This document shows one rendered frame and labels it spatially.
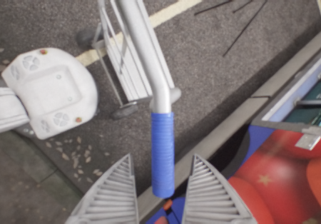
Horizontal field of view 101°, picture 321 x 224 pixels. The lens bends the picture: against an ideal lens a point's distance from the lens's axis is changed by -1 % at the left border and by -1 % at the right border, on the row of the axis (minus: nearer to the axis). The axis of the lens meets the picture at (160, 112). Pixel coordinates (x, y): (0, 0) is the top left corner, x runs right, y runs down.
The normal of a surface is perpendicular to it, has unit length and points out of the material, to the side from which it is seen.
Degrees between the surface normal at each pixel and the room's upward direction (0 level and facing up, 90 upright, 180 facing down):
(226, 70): 0
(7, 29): 0
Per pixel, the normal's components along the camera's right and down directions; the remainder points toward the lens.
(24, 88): -0.07, 0.22
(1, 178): 0.41, -0.03
